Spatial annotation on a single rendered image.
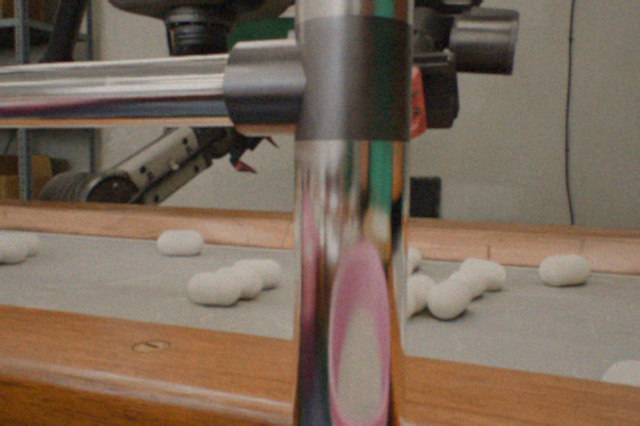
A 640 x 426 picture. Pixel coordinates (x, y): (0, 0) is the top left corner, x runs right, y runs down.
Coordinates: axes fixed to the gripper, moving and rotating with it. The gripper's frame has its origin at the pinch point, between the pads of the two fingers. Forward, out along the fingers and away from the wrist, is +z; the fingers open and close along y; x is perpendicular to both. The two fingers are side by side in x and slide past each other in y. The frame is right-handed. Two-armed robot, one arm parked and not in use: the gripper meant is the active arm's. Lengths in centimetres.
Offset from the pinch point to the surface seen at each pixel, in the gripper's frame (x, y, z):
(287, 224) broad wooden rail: 6.9, -9.6, 3.4
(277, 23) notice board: 77, -101, -188
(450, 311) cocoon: -4.2, 8.5, 19.8
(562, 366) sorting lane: -6.6, 13.8, 23.8
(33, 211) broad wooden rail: 6.8, -40.5, 3.3
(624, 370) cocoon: -11.4, 15.4, 26.7
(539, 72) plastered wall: 96, 9, -169
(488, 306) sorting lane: -0.9, 10.0, 16.7
